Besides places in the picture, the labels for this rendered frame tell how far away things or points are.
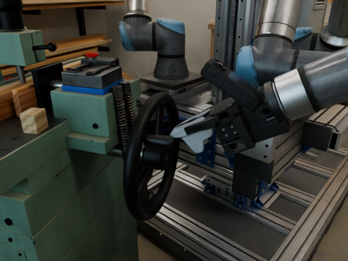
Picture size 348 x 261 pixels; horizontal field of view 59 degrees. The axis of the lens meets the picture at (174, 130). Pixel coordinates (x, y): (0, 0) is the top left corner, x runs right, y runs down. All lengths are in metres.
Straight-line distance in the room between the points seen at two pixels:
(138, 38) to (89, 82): 0.64
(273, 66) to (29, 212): 0.53
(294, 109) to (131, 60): 4.16
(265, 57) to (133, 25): 0.77
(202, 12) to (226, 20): 2.79
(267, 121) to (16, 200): 0.48
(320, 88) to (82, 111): 0.45
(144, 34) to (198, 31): 2.80
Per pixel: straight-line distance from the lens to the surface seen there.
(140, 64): 4.51
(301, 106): 0.50
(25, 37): 0.76
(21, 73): 0.82
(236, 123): 0.51
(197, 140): 0.56
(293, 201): 1.65
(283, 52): 0.61
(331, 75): 0.49
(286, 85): 0.50
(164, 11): 4.21
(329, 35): 0.97
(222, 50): 1.23
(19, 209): 0.66
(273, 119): 0.53
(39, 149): 0.64
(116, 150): 0.72
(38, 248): 0.72
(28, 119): 0.64
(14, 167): 0.60
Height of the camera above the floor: 1.15
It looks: 25 degrees down
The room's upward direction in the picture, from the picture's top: straight up
